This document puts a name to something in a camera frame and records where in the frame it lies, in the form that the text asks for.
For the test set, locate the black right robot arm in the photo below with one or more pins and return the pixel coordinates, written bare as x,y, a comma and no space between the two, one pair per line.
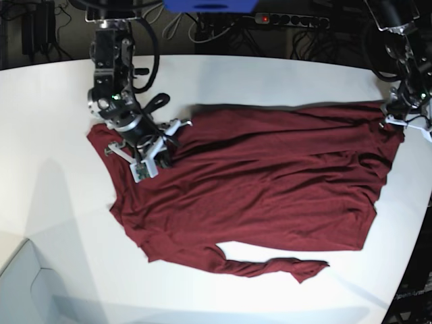
117,82

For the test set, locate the black power strip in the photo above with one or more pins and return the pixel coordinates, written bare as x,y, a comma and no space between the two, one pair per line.
283,19

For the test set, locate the black box on floor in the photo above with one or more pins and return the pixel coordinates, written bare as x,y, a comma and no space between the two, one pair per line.
38,29

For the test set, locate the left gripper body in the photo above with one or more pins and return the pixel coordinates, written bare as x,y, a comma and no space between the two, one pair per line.
401,103

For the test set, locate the white bin at corner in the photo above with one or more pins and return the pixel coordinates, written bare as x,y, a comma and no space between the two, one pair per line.
26,296

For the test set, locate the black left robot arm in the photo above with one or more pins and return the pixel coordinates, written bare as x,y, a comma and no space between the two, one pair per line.
411,53

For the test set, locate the blue box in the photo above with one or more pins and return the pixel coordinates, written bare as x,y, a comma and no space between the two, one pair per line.
210,6

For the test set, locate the dark red t-shirt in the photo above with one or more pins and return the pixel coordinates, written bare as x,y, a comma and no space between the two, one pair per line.
303,180

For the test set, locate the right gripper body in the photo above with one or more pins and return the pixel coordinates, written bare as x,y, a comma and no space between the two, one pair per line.
140,129

